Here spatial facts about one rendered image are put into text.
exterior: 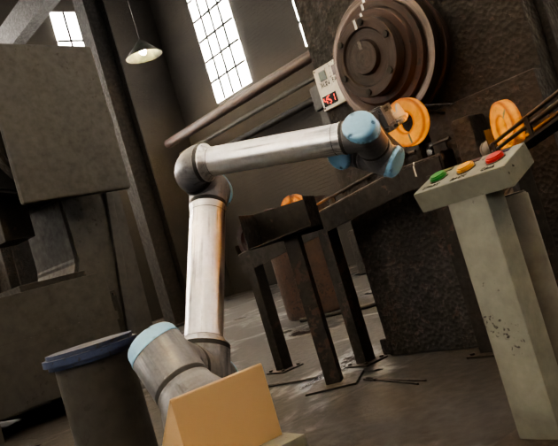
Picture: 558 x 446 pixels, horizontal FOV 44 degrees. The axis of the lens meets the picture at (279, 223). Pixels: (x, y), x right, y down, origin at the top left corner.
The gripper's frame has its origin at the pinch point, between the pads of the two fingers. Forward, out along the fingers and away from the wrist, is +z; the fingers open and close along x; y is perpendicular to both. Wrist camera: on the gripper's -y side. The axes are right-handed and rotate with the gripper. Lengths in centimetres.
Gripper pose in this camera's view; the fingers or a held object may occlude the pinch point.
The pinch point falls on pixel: (405, 116)
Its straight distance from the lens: 227.7
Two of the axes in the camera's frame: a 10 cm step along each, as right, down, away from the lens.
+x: -6.2, 2.0, 7.6
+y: -4.8, -8.7, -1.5
